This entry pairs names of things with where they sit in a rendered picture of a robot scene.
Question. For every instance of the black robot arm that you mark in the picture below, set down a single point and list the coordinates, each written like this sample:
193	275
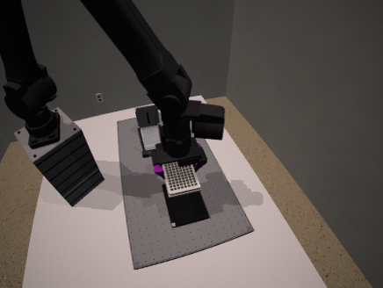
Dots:
29	87

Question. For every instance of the white well plate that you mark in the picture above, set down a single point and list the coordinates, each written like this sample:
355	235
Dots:
150	136

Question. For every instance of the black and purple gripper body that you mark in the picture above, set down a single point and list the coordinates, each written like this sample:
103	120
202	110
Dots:
178	151

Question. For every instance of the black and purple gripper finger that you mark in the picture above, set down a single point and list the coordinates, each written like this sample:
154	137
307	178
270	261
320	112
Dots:
198	166
159	171

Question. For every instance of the beige well plate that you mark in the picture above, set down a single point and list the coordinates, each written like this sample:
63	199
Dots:
180	175

